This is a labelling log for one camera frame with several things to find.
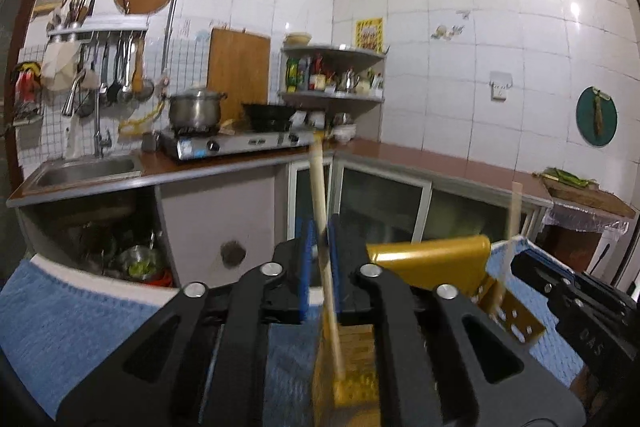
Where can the green bottle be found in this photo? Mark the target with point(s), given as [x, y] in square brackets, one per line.
[294, 74]

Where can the blue towel mat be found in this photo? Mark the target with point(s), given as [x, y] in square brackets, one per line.
[75, 332]

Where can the light wooden chopstick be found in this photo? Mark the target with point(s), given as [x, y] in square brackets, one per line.
[512, 217]
[320, 187]

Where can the steel wall utensil rack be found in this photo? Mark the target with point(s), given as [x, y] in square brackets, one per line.
[100, 26]

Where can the glass door base cabinet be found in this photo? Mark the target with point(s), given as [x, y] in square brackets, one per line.
[385, 202]

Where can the green vegetables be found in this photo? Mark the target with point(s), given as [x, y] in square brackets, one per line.
[567, 178]

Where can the clear plastic table cover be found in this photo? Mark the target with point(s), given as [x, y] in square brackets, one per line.
[585, 221]

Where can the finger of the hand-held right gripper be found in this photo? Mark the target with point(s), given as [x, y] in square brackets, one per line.
[555, 279]

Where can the steel kitchen sink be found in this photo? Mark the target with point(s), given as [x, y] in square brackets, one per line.
[85, 171]

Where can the steel bowl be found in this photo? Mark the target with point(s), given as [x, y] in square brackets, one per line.
[137, 262]

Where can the cream bowl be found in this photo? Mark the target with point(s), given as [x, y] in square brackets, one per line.
[298, 39]

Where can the rectangular wooden cutting board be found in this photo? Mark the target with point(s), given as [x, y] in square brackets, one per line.
[239, 72]

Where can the white cup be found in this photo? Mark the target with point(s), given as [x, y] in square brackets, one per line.
[90, 79]

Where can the steel cutlery cup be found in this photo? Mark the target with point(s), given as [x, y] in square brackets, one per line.
[76, 14]

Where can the green round wall board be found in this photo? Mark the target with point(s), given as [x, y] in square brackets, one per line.
[585, 117]

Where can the white wall socket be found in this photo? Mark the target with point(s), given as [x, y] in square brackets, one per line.
[501, 86]

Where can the wooden spatula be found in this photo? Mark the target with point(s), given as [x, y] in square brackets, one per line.
[138, 62]

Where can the steel skimmer ladle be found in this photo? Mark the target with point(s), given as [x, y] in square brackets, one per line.
[147, 88]

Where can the red and yellow scrubber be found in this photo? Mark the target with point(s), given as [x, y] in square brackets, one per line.
[26, 79]

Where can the white cloth bag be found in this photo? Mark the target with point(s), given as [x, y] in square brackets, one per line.
[60, 64]

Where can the steel gas stove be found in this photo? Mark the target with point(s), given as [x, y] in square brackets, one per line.
[235, 143]

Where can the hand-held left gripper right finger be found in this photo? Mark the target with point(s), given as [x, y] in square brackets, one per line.
[336, 267]

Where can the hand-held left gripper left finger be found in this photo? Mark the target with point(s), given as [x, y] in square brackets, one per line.
[306, 267]

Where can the yellow perforated utensil holder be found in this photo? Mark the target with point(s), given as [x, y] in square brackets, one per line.
[425, 262]

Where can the wooden chopping block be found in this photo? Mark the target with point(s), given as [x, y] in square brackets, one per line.
[585, 197]

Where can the yellow wall sticker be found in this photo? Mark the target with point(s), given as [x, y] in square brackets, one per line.
[369, 35]

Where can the brown framed glass door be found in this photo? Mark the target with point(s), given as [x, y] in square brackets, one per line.
[10, 57]

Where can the black ladle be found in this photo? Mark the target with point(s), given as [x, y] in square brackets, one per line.
[112, 77]

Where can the steel teapot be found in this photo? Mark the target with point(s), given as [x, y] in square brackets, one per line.
[349, 82]

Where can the steel cooking pot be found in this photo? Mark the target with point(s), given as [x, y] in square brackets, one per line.
[194, 109]

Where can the black wok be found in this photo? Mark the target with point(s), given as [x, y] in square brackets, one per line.
[270, 116]

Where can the steel faucet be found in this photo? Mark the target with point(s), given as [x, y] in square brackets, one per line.
[97, 122]

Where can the white patterned bowl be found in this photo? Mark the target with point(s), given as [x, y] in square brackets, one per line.
[344, 133]

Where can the brown kitchen counter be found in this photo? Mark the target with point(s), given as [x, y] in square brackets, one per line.
[400, 154]

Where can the grey corner shelf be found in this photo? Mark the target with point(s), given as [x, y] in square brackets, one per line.
[332, 98]

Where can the small wall decal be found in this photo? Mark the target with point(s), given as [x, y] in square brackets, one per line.
[446, 32]

